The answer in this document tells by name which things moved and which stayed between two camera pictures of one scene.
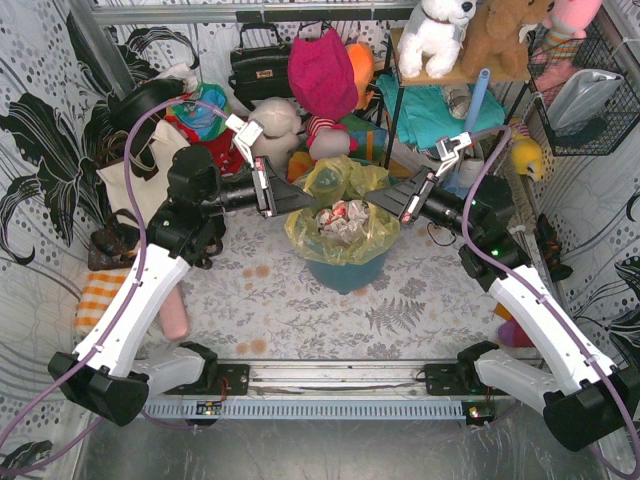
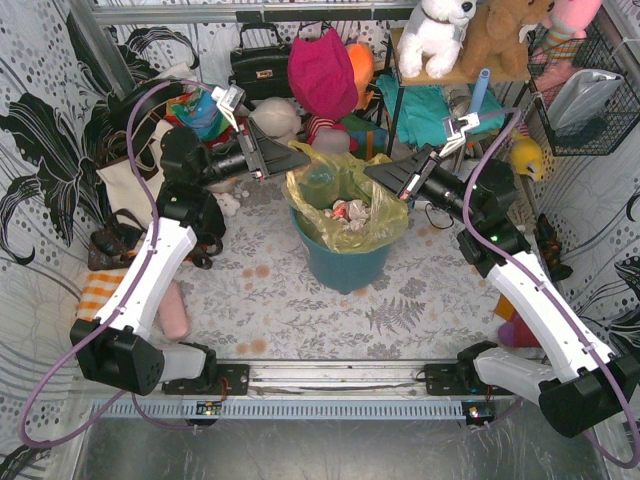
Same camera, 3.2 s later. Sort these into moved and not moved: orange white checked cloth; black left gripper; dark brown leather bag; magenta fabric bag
Moved: black left gripper
Not moved: orange white checked cloth; magenta fabric bag; dark brown leather bag
